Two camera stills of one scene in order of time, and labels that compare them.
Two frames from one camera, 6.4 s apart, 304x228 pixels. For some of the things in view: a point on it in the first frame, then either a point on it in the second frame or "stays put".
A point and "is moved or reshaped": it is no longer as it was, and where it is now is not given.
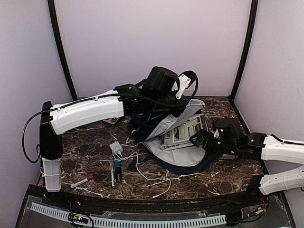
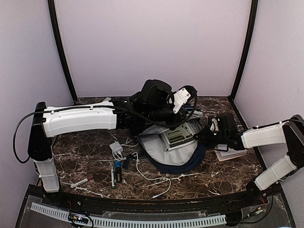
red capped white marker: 82,182 stays put
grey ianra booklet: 180,137 is moved or reshaped
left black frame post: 55,23 stays put
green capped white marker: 113,175 stays put
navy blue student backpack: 146,129 is moved or reshaped
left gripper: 177,110 → 182,118
